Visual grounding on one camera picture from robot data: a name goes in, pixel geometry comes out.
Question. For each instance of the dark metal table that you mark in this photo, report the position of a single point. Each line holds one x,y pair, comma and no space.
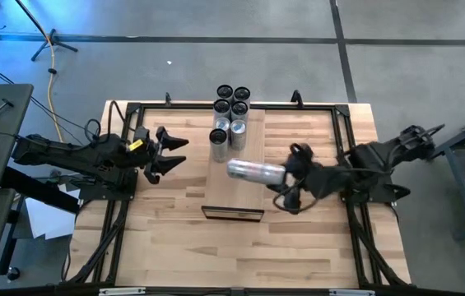
462,185

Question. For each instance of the black tripod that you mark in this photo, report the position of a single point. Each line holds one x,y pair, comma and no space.
53,38

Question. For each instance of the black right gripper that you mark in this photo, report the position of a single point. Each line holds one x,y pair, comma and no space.
310,178

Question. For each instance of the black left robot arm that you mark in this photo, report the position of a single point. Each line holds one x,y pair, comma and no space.
71,154

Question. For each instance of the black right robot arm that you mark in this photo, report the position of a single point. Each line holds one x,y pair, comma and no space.
372,158

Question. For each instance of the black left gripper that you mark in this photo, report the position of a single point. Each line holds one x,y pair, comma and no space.
152,156

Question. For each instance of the black table clamp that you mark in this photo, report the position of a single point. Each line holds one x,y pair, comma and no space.
168,98
296,98

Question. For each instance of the black caster wheel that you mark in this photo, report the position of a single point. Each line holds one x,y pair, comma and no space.
13,274

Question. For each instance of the silver bracket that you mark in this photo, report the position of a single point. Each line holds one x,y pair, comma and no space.
121,291
351,292

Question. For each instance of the wooden shelf black metal frame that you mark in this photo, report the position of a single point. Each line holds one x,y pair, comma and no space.
236,193

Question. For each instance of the black diagonal beam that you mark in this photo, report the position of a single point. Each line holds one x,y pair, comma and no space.
43,193

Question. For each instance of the white beverage can black lid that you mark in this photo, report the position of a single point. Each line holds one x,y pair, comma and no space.
218,137
239,109
221,109
224,92
257,170
242,93

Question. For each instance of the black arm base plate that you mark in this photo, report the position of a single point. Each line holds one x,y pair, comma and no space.
388,193
92,193

